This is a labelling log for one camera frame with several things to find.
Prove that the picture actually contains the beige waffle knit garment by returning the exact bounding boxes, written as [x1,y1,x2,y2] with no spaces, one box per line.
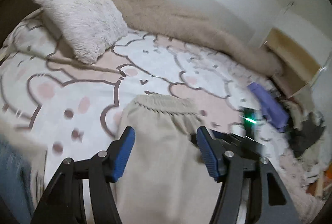
[115,94,220,223]

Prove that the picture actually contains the pile of mixed clothes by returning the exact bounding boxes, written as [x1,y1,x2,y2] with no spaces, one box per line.
[281,99,331,185]

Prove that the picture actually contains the folded blue jeans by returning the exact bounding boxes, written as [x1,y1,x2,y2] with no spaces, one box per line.
[1,138,34,223]

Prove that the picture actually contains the wooden shelf unit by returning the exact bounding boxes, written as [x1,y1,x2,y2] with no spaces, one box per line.
[265,28,321,98]

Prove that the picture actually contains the bear pattern bed sheet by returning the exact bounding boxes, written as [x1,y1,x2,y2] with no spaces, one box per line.
[0,8,325,224]

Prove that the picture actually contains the tan fluffy blanket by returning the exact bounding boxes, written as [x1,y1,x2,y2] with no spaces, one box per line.
[112,0,283,76]

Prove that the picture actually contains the pink fluffy pillow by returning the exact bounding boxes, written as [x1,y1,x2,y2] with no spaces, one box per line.
[33,0,129,65]

